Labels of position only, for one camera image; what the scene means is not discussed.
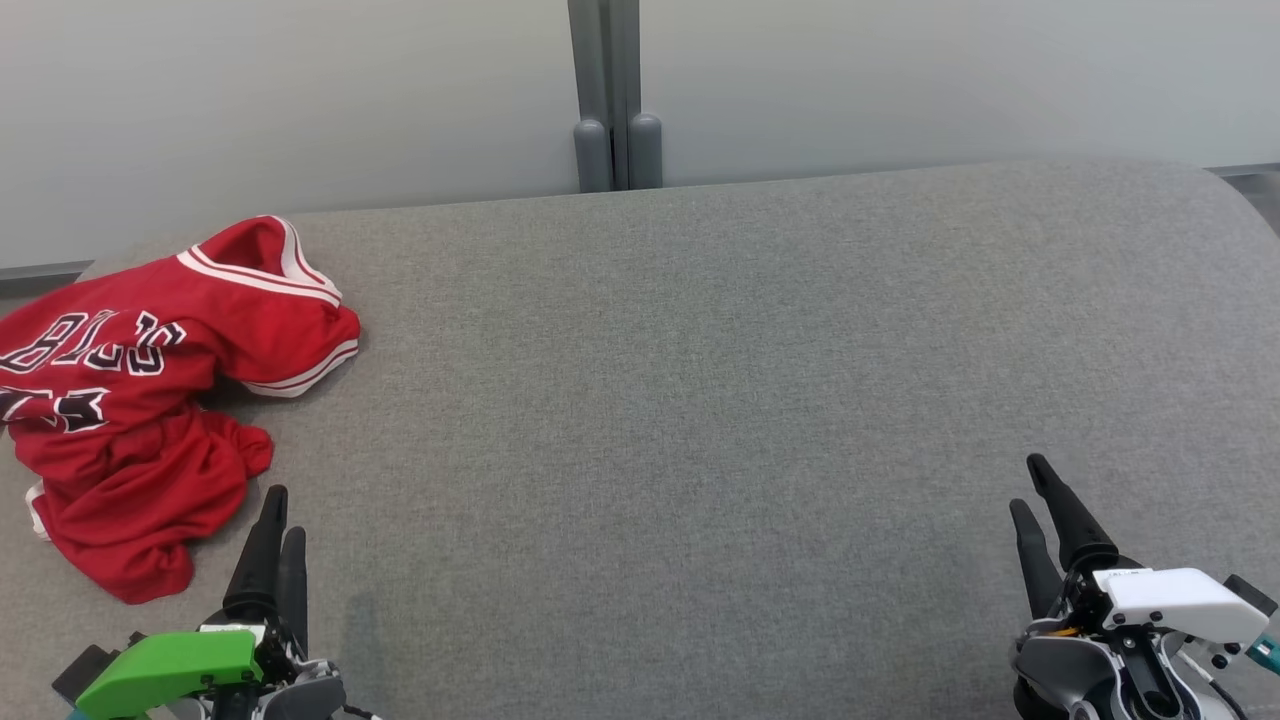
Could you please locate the grey partition post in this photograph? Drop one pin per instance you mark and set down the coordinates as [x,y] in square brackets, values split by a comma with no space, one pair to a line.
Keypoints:
[610,100]

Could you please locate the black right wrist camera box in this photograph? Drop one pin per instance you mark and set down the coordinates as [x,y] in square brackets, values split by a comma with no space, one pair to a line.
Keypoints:
[1252,592]

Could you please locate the red shorts with white stripe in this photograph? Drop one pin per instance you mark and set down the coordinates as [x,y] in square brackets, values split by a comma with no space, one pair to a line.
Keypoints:
[130,500]

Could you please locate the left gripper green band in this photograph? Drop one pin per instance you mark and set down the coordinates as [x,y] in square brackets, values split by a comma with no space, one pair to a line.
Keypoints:
[170,670]

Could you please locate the red basketball jersey number 23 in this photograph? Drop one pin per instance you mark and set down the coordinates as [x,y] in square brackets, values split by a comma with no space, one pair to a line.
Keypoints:
[230,320]

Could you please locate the grey baseboard strip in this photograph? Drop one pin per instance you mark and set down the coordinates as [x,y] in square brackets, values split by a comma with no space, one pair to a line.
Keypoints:
[1250,171]
[40,276]

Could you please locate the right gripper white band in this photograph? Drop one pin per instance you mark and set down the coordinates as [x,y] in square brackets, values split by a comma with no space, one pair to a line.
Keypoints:
[1170,600]

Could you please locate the grey fabric sofa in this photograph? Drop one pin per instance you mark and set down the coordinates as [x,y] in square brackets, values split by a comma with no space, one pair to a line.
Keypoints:
[700,400]

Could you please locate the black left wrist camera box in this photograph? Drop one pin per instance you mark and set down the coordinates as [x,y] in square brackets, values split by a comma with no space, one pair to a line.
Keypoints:
[85,675]

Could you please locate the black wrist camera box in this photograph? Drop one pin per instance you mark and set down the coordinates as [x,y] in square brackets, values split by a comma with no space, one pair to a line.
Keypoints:
[1252,592]
[85,675]

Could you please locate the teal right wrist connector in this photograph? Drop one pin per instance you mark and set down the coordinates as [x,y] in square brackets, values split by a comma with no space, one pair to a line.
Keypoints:
[1266,652]

